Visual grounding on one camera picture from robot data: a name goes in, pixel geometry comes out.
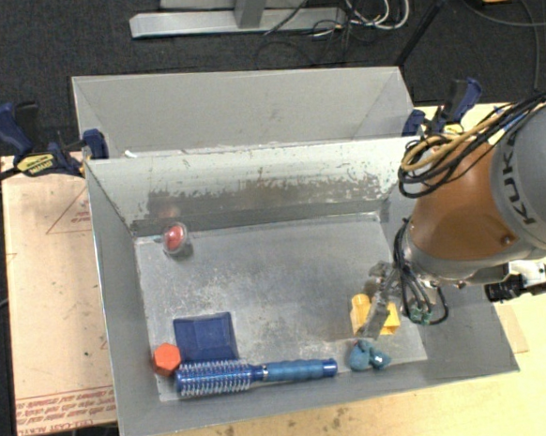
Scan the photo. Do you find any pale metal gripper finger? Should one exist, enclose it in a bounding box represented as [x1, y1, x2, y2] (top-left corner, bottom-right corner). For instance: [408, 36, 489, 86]
[353, 296, 384, 341]
[370, 299, 393, 340]

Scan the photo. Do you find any yellow plastic block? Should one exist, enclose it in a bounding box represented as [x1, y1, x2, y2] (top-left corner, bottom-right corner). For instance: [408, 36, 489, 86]
[348, 289, 402, 339]

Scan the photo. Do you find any teal toy animal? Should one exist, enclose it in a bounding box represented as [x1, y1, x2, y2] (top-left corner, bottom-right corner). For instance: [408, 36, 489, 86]
[347, 336, 393, 374]

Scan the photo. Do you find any grey metal bin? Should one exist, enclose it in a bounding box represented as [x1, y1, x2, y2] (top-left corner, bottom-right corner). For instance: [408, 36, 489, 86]
[70, 42, 525, 436]

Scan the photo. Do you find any blue round hair brush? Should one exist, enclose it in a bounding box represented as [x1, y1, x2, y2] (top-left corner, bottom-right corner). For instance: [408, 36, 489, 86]
[172, 351, 341, 400]

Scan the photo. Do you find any orange hexagonal block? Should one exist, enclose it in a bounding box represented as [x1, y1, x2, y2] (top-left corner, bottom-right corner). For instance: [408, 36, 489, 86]
[150, 341, 184, 379]

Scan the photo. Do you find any red ball in clear dome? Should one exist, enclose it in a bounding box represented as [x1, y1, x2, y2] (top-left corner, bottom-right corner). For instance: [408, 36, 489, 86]
[160, 219, 194, 260]

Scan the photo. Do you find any brown cardboard board red print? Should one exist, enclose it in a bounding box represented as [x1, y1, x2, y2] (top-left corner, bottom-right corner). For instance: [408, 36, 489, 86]
[0, 148, 119, 436]

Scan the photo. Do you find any black cylinder on white bracket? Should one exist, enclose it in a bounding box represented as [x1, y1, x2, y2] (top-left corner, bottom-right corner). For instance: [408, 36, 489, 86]
[482, 258, 546, 304]

